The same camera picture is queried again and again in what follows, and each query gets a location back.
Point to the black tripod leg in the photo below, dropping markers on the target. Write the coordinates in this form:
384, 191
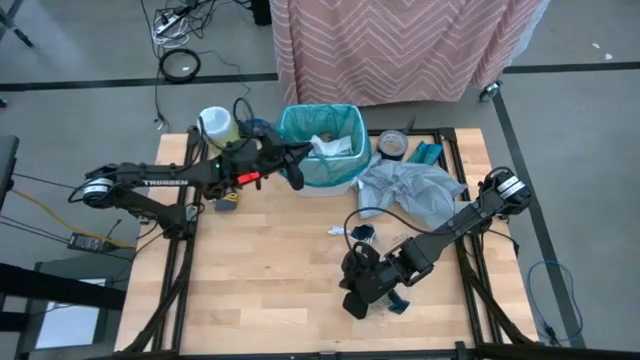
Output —
17, 30

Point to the black floor tape line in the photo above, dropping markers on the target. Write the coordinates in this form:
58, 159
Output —
554, 280

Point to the white tissue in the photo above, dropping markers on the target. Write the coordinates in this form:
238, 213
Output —
330, 147

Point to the teal trash bag packet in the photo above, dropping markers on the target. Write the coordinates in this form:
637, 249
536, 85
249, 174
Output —
425, 153

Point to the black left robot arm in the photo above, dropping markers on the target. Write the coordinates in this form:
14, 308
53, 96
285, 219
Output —
165, 180

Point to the black power adapter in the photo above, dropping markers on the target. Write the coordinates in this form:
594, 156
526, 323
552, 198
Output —
90, 242

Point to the grey plastic bag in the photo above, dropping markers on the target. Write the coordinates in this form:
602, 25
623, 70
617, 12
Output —
410, 190

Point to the small white paper scrap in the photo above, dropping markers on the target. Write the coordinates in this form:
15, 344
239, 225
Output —
336, 231

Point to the black equipment box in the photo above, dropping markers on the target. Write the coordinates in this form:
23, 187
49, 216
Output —
261, 12

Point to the grey yellow work glove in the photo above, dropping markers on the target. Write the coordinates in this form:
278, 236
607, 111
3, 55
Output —
227, 204

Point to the dark grey flat panel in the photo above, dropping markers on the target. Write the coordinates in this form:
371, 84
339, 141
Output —
7, 170

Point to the dark blue foil wrapper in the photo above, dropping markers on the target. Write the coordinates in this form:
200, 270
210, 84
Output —
362, 234

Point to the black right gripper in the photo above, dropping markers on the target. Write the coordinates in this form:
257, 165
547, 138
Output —
372, 280

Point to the grey duct tape roll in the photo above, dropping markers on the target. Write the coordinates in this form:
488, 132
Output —
392, 145

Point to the black aluminium table frame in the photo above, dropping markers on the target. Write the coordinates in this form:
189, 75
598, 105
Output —
550, 353

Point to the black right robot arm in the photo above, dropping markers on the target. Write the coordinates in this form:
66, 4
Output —
465, 220

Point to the rack caster wheel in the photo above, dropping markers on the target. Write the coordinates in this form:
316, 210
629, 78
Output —
490, 91

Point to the brown paper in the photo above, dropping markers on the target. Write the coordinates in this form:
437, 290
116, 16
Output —
327, 136

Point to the green disinfectant wipes canister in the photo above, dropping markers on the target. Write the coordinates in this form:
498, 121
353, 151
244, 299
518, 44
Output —
218, 122

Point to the red tape marker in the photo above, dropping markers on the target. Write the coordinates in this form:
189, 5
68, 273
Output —
248, 178

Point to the black side table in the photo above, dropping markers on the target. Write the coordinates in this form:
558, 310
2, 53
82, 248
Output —
60, 287

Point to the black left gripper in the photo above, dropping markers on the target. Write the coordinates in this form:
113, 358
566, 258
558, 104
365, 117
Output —
265, 155

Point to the white power strip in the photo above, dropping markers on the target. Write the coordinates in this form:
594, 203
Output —
167, 23

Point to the pink chevron cloth cover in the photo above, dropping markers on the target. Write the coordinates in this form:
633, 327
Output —
375, 50

